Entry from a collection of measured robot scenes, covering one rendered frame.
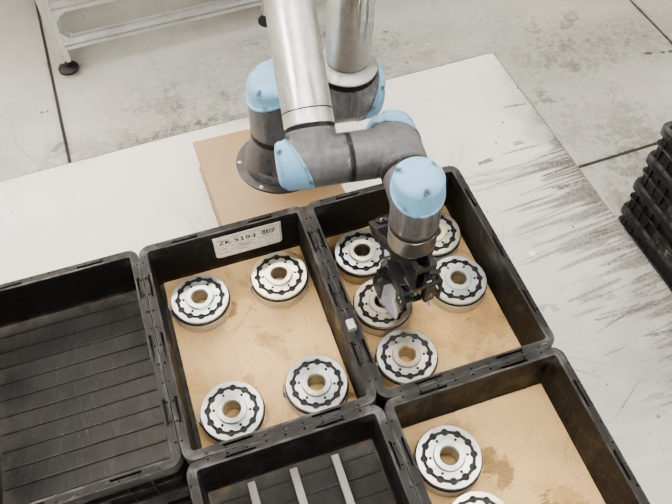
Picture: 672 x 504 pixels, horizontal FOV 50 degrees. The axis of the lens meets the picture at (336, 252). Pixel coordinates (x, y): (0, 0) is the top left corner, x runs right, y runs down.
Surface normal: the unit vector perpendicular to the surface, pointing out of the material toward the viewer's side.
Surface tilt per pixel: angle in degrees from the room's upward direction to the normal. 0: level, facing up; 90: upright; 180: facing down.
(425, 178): 0
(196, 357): 0
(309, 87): 36
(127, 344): 0
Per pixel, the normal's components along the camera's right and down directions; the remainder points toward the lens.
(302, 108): -0.11, 0.03
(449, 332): -0.01, -0.57
